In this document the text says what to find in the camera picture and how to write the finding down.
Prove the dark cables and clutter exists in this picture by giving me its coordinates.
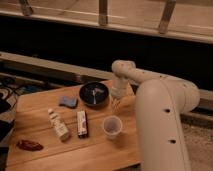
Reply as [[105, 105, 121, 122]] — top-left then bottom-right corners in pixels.
[[0, 77, 42, 148]]

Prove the silver spoon in bowl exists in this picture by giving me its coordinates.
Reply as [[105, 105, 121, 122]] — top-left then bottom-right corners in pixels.
[[92, 88, 102, 104]]

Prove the white tube bottle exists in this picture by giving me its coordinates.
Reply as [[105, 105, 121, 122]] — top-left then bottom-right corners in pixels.
[[48, 109, 70, 142]]

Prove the white and dark box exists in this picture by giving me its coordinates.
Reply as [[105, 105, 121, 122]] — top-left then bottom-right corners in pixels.
[[77, 111, 88, 138]]

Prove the red-brown chili pepper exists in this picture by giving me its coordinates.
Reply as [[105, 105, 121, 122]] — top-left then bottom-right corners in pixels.
[[17, 140, 43, 151]]

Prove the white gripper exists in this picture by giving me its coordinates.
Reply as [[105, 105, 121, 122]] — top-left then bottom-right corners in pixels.
[[111, 76, 128, 112]]

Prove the dark ceramic bowl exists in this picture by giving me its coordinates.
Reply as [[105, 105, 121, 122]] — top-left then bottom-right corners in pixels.
[[79, 82, 109, 106]]

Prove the clear plastic cup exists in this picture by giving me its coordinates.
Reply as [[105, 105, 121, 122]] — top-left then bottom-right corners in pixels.
[[102, 116, 123, 140]]

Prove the blue sponge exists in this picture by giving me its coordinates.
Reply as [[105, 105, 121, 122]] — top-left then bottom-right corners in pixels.
[[59, 96, 78, 108]]

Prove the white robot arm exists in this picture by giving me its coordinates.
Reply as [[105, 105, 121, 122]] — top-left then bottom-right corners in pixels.
[[111, 60, 200, 171]]

